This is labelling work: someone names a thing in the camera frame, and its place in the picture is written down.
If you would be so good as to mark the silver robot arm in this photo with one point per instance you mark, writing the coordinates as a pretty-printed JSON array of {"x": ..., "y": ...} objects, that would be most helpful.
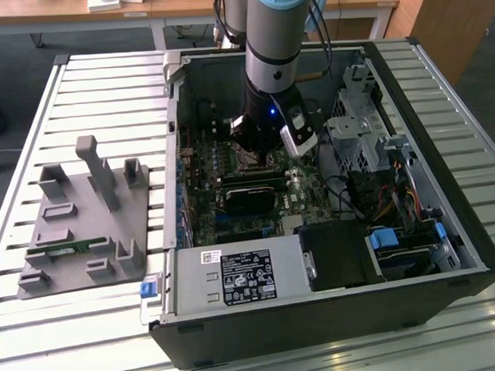
[{"x": 274, "y": 36}]

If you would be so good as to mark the CPU socket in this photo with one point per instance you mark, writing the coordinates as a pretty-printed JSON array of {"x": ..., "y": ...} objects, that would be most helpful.
[{"x": 246, "y": 164}]

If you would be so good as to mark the green motherboard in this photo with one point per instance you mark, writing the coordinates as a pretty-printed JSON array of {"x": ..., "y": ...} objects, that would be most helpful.
[{"x": 305, "y": 183}]

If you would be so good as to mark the black graphics card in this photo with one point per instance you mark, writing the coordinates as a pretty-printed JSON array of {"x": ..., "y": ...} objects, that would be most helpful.
[{"x": 250, "y": 202}]

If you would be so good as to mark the silver drive cage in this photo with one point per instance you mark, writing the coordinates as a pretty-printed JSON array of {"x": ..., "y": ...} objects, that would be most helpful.
[{"x": 348, "y": 140}]

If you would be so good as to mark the grey case latch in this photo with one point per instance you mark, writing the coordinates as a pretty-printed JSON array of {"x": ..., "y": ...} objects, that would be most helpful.
[{"x": 174, "y": 67}]

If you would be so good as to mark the silver chipset heatsink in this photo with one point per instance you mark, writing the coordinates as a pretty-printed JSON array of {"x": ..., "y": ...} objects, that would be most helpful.
[{"x": 292, "y": 222}]

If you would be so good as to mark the wooden desk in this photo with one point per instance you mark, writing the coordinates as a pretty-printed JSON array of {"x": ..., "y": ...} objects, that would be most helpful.
[
  {"x": 190, "y": 7},
  {"x": 39, "y": 16}
]

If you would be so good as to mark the hard disk in blue carrier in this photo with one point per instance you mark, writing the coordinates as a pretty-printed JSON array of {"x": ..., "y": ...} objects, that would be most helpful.
[{"x": 381, "y": 239}]

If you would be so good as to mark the silver power supply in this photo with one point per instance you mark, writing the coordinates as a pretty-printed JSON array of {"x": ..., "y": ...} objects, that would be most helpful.
[{"x": 194, "y": 278}]

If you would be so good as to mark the grey parts rack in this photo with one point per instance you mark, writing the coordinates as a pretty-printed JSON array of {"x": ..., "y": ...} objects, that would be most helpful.
[{"x": 89, "y": 225}]

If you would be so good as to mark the blue case latch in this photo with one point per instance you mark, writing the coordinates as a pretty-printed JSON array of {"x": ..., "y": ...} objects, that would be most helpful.
[{"x": 149, "y": 290}]

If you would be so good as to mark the blue plastic clip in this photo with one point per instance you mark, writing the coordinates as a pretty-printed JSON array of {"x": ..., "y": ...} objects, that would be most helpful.
[{"x": 440, "y": 232}]

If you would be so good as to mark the black open PC case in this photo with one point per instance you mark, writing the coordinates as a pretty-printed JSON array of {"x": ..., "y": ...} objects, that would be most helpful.
[{"x": 278, "y": 336}]

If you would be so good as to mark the green RAM stick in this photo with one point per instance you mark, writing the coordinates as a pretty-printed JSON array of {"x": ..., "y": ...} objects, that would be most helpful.
[{"x": 83, "y": 244}]

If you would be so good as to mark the wooden cabinet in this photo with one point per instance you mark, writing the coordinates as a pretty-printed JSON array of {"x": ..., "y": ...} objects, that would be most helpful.
[{"x": 458, "y": 20}]

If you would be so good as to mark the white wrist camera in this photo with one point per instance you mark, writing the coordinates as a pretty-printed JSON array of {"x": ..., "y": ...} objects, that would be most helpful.
[{"x": 301, "y": 142}]

